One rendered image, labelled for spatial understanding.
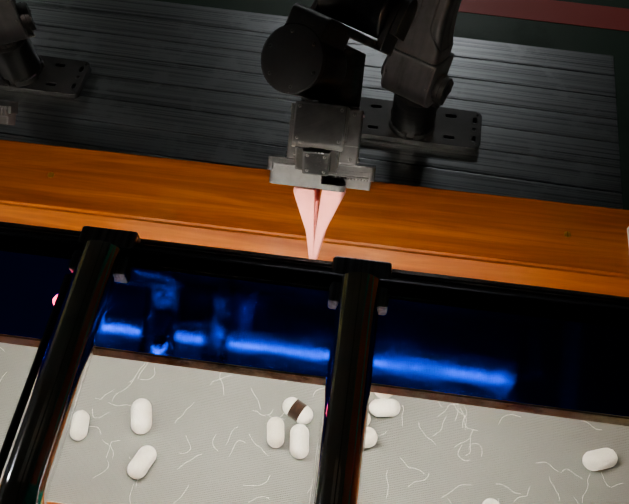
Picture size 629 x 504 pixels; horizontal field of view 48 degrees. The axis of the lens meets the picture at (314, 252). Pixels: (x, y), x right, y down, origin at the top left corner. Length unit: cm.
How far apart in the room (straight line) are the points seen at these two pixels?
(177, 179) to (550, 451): 52
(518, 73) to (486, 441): 61
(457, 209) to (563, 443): 29
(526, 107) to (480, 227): 31
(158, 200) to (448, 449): 44
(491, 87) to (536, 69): 8
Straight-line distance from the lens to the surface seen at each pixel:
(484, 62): 116
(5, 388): 83
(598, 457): 77
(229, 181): 87
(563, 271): 85
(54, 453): 38
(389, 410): 74
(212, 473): 75
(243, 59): 114
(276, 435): 73
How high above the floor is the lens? 146
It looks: 59 degrees down
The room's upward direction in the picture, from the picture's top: straight up
